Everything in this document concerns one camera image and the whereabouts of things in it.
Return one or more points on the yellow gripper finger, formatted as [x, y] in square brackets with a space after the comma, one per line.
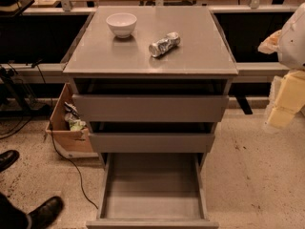
[270, 44]
[276, 120]

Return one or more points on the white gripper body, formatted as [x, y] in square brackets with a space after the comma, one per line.
[293, 45]

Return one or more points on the grey bottom drawer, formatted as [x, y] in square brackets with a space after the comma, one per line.
[152, 191]

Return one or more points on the grey drawer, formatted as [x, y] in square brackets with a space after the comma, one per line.
[150, 108]
[152, 137]
[152, 191]

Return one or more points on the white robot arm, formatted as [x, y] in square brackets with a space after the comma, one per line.
[291, 49]

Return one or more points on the grey drawer cabinet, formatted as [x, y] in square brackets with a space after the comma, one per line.
[200, 65]

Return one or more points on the grey middle drawer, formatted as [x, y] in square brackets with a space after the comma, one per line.
[152, 137]

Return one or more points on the grey top drawer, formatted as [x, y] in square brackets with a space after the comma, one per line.
[150, 108]

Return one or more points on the crushed silver can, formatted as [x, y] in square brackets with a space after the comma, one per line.
[165, 44]

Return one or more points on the white ceramic bowl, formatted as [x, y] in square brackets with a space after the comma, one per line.
[121, 24]

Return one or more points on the cardboard box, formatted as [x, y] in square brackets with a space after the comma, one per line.
[73, 143]

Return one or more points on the crumpled trash in box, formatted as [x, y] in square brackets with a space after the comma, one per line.
[72, 118]

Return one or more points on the lower black shoe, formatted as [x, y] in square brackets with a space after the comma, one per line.
[47, 213]

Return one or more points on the black shoe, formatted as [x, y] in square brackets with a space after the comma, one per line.
[7, 159]
[47, 213]

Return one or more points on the upper black shoe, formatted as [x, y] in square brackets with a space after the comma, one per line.
[7, 159]

